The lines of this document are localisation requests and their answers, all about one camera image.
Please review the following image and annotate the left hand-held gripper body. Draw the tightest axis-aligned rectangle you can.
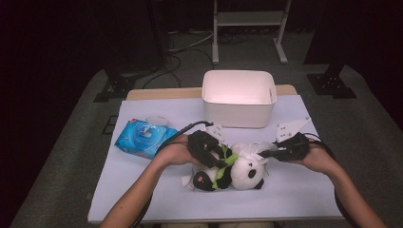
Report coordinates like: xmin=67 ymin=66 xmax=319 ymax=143
xmin=187 ymin=123 xmax=227 ymax=165

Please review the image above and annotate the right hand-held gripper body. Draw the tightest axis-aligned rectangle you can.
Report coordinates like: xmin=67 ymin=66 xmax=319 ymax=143
xmin=273 ymin=115 xmax=313 ymax=162

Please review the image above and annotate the white wet wipe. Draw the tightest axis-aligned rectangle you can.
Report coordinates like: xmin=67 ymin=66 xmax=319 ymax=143
xmin=244 ymin=142 xmax=278 ymax=166

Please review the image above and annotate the panda plush toy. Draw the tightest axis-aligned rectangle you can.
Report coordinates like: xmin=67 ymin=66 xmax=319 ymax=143
xmin=181 ymin=140 xmax=278 ymax=192

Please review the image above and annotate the blue wet wipes pack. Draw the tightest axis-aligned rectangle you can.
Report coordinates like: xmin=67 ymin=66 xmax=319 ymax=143
xmin=113 ymin=115 xmax=180 ymax=161

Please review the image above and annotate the person's left hand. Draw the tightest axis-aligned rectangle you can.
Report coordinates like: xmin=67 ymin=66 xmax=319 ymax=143
xmin=153 ymin=134 xmax=204 ymax=167

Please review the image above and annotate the person's right hand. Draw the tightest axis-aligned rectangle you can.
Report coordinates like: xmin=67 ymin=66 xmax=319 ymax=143
xmin=286 ymin=135 xmax=345 ymax=175

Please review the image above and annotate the white storage box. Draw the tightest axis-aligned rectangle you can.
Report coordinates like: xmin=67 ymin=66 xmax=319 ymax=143
xmin=201 ymin=69 xmax=278 ymax=129

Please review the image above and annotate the white table sheet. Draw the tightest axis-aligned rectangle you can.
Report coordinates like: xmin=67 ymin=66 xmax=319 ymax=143
xmin=86 ymin=94 xmax=346 ymax=223

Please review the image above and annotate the wooden table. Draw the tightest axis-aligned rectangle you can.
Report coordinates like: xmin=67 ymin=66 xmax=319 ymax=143
xmin=125 ymin=84 xmax=299 ymax=102

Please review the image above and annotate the black metal stand base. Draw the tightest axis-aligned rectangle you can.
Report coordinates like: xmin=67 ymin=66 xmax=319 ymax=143
xmin=305 ymin=61 xmax=357 ymax=100
xmin=92 ymin=67 xmax=160 ymax=104

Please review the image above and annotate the white metal stand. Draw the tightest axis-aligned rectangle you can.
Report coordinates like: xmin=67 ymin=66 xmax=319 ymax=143
xmin=211 ymin=0 xmax=294 ymax=66

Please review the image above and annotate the left hand-held gripper cable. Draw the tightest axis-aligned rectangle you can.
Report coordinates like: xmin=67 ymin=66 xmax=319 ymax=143
xmin=128 ymin=120 xmax=214 ymax=228

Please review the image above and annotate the hand-held gripper cable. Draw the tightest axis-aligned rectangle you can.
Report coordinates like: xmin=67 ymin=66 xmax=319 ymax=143
xmin=303 ymin=132 xmax=359 ymax=228
xmin=128 ymin=120 xmax=214 ymax=228

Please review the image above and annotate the right hand-held gripper cable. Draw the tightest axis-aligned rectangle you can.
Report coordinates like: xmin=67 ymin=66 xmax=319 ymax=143
xmin=303 ymin=132 xmax=359 ymax=228

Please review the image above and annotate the black floor cable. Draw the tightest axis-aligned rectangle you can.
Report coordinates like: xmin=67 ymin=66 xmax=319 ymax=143
xmin=141 ymin=48 xmax=215 ymax=90

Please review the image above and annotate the black floor frame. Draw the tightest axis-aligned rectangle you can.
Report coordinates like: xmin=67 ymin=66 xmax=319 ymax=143
xmin=101 ymin=115 xmax=119 ymax=136

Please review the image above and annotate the white floor cable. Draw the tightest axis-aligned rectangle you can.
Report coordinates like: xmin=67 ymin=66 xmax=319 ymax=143
xmin=167 ymin=30 xmax=215 ymax=54

